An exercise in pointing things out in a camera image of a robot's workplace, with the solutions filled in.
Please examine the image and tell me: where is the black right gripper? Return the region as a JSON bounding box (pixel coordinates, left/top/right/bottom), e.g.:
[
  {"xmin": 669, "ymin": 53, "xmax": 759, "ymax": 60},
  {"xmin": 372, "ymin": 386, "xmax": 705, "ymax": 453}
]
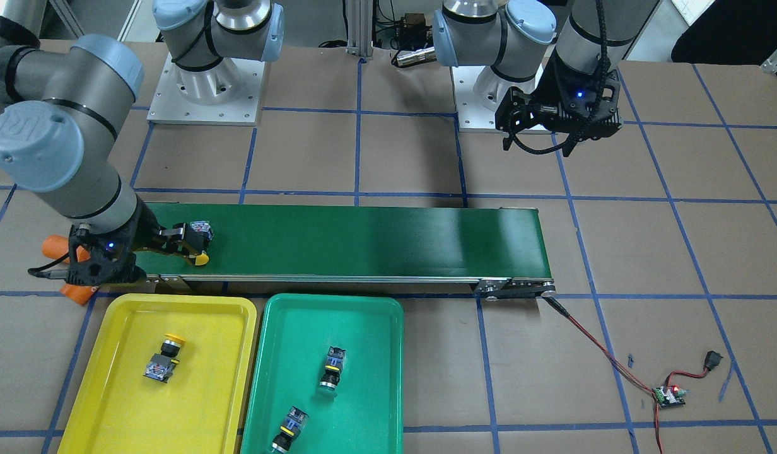
[{"xmin": 64, "ymin": 209, "xmax": 187, "ymax": 286}]

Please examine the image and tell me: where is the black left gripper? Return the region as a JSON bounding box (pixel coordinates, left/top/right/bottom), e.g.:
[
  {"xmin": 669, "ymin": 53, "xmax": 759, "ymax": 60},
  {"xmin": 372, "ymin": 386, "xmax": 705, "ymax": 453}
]
[{"xmin": 494, "ymin": 54, "xmax": 622, "ymax": 157}]

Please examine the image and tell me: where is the yellow push button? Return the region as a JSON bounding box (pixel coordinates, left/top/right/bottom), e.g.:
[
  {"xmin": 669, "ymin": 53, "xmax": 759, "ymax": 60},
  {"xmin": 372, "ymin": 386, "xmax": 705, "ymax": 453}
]
[
  {"xmin": 144, "ymin": 334, "xmax": 187, "ymax": 384},
  {"xmin": 183, "ymin": 219, "xmax": 214, "ymax": 267}
]

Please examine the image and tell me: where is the orange cylinder marked 4680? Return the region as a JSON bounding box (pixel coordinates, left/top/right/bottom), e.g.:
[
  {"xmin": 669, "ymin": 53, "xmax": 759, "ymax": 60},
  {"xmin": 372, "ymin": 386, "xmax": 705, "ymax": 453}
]
[{"xmin": 60, "ymin": 247, "xmax": 100, "ymax": 306}]

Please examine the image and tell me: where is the plain orange cylinder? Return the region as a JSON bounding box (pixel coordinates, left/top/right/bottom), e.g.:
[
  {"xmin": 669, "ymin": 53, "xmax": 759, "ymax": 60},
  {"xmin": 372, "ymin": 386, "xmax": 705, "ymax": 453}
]
[{"xmin": 42, "ymin": 235, "xmax": 69, "ymax": 259}]

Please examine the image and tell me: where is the green push button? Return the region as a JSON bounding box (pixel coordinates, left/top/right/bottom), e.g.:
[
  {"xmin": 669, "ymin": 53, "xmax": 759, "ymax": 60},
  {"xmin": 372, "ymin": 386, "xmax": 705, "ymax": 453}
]
[
  {"xmin": 269, "ymin": 406, "xmax": 310, "ymax": 453},
  {"xmin": 317, "ymin": 346, "xmax": 346, "ymax": 399}
]

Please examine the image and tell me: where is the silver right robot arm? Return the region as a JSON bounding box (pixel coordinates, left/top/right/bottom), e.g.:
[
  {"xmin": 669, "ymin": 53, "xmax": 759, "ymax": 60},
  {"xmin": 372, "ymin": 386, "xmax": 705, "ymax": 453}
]
[{"xmin": 0, "ymin": 1, "xmax": 284, "ymax": 286}]

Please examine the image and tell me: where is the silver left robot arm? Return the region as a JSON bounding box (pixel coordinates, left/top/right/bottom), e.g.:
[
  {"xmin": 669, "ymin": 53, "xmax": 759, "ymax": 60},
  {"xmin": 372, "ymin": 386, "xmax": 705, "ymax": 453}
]
[{"xmin": 431, "ymin": 1, "xmax": 658, "ymax": 157}]

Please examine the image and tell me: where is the green conveyor belt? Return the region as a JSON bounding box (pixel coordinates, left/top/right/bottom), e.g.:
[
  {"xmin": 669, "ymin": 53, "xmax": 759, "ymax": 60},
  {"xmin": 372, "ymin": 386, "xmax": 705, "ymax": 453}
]
[{"xmin": 136, "ymin": 203, "xmax": 556, "ymax": 299}]

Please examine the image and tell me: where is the yellow plastic tray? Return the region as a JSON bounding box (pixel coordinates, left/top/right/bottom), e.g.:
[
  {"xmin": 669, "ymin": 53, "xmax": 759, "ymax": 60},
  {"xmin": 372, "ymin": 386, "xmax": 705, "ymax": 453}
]
[{"xmin": 58, "ymin": 293, "xmax": 258, "ymax": 453}]

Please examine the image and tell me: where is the green plastic tray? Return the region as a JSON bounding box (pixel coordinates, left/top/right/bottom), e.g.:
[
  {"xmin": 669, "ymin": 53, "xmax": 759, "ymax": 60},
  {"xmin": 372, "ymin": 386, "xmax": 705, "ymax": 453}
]
[{"xmin": 240, "ymin": 293, "xmax": 404, "ymax": 453}]

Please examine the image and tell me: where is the small green circuit board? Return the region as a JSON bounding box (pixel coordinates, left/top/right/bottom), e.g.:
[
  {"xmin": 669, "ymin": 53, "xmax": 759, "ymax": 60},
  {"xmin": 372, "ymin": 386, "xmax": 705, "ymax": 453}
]
[{"xmin": 653, "ymin": 385, "xmax": 687, "ymax": 410}]

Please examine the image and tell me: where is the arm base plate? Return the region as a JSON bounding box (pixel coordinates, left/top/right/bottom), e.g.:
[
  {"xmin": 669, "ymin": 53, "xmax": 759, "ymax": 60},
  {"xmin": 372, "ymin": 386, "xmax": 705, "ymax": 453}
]
[
  {"xmin": 452, "ymin": 62, "xmax": 553, "ymax": 134},
  {"xmin": 147, "ymin": 55, "xmax": 268, "ymax": 127}
]

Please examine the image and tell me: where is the aluminium frame post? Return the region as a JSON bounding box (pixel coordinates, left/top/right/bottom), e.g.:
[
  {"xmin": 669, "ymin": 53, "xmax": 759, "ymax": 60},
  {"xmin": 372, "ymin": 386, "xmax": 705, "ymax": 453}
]
[{"xmin": 343, "ymin": 1, "xmax": 376, "ymax": 61}]

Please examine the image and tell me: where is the red black wire cable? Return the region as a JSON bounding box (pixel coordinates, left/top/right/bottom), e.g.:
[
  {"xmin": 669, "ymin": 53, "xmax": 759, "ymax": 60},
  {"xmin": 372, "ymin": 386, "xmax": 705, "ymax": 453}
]
[{"xmin": 540, "ymin": 295, "xmax": 711, "ymax": 454}]

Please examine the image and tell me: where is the black inline power switch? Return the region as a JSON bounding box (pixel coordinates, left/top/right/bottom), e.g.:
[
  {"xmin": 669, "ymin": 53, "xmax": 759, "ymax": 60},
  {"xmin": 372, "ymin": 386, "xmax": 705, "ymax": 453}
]
[{"xmin": 703, "ymin": 351, "xmax": 723, "ymax": 371}]

